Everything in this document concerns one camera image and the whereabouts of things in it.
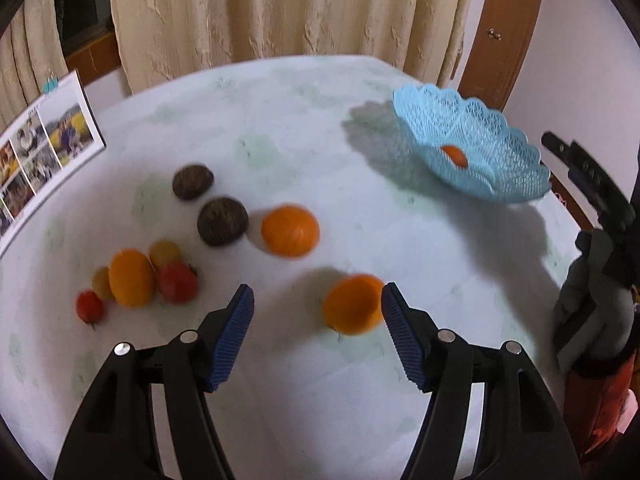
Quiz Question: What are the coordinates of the photo collage calendar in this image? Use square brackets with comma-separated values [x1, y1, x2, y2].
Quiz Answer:
[1, 72, 105, 252]

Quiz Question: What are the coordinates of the red sleeve forearm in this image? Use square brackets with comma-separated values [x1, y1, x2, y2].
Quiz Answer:
[563, 354, 639, 478]

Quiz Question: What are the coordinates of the beige curtain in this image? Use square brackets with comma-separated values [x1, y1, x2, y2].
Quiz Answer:
[0, 0, 68, 129]
[111, 0, 471, 92]

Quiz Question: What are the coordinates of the brown wooden door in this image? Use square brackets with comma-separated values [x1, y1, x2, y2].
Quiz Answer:
[458, 0, 541, 110]

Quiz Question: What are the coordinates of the red cherry tomato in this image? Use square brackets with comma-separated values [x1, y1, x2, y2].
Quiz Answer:
[157, 261, 198, 304]
[75, 289, 106, 327]

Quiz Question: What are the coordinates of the dark brown fruit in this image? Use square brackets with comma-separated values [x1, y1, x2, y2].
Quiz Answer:
[196, 196, 248, 247]
[171, 164, 215, 200]

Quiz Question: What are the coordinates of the small orange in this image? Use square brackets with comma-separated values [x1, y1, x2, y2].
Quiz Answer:
[440, 144, 469, 169]

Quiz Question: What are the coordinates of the beige curtain left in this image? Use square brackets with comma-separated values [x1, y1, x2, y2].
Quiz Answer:
[0, 0, 68, 129]

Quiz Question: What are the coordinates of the tan longan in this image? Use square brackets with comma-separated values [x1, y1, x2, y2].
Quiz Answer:
[149, 238, 183, 271]
[92, 266, 114, 302]

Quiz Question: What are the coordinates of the white floral tablecloth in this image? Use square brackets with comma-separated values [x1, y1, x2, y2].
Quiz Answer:
[1, 56, 577, 479]

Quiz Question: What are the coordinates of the light blue lattice basket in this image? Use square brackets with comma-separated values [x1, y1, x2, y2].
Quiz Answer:
[392, 84, 551, 204]

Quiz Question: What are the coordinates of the teal binder clip right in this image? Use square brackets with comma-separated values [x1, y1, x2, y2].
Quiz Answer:
[42, 74, 58, 94]

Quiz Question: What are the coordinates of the beige curtain right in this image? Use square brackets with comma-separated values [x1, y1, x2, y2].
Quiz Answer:
[111, 0, 471, 92]

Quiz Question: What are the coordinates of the large yellow-orange fruit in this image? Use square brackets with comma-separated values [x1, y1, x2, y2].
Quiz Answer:
[107, 248, 155, 309]

